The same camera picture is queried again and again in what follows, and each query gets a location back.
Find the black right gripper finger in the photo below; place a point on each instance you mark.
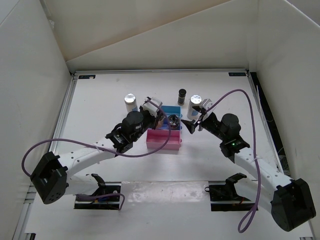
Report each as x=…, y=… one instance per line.
x=201, y=112
x=190, y=125

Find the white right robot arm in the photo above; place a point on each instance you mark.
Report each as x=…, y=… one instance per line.
x=289, y=201

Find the dark blue tray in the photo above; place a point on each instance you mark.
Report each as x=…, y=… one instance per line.
x=172, y=121

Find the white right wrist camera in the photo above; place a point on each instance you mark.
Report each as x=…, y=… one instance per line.
x=206, y=105

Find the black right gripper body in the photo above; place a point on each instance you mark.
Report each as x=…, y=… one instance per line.
x=211, y=125

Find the dark table label left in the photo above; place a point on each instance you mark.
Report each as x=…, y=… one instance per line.
x=86, y=77

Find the silver-lid salt bottle left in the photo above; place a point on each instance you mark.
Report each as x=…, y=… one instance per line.
x=130, y=103

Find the pink tray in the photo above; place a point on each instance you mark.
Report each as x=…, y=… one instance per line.
x=155, y=138

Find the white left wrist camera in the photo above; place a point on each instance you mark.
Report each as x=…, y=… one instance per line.
x=152, y=103

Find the small black-cap spice bottle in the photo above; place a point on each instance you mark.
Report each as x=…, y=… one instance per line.
x=181, y=96

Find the dark table label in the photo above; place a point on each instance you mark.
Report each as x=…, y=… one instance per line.
x=86, y=77
x=237, y=74

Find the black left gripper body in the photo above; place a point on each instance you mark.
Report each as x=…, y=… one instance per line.
x=149, y=120

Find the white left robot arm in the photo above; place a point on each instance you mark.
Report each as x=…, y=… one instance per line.
x=56, y=175

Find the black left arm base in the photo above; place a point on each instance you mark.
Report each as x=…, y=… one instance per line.
x=96, y=194

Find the dark table label right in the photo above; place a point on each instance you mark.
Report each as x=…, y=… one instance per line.
x=237, y=74

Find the light blue tray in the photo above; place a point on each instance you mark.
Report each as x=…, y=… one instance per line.
x=172, y=110

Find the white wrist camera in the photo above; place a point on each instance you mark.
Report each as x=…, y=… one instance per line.
x=206, y=105
x=152, y=103

